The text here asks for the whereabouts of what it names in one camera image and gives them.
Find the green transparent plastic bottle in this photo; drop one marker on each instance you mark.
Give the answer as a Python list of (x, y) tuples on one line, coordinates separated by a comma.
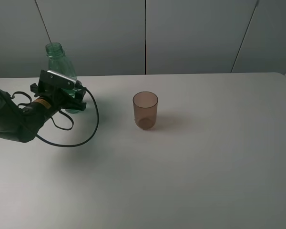
[(57, 60)]

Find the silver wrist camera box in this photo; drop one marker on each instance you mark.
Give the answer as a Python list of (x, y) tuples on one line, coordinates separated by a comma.
[(58, 80)]

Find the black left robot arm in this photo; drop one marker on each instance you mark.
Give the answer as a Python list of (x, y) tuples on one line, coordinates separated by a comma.
[(22, 122)]

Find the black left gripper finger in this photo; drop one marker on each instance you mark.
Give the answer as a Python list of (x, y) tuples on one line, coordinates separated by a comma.
[(79, 95), (63, 100)]

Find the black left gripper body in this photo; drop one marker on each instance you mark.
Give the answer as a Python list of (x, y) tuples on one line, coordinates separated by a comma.
[(47, 92)]

